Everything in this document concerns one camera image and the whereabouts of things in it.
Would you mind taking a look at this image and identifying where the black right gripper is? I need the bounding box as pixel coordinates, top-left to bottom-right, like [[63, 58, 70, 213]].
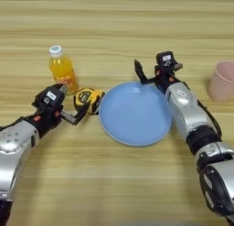
[[133, 59, 184, 93]]

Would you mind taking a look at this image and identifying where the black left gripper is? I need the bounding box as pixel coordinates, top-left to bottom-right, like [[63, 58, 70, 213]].
[[26, 82, 91, 138]]

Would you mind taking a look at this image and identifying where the yellow black tape measure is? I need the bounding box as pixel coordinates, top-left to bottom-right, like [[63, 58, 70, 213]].
[[72, 87, 106, 116]]

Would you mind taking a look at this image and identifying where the orange juice bottle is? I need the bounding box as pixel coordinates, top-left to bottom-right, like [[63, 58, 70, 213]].
[[48, 45, 80, 97]]

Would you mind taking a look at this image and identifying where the blue round plate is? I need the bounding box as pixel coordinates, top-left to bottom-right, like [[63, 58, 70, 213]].
[[98, 81, 174, 147]]

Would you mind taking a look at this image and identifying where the pink plastic cup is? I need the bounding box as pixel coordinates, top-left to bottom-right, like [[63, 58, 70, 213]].
[[207, 60, 234, 103]]

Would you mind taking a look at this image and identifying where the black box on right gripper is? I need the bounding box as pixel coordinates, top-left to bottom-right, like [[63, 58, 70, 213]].
[[155, 50, 178, 72]]

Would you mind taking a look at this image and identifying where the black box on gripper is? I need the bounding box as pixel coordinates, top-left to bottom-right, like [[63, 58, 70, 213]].
[[155, 50, 178, 72], [31, 86, 66, 114]]

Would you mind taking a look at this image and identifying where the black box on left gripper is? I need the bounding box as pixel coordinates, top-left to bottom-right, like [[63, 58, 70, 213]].
[[31, 86, 66, 114]]

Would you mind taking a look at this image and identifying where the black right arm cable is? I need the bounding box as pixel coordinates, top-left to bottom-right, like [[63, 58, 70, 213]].
[[196, 98, 223, 139]]

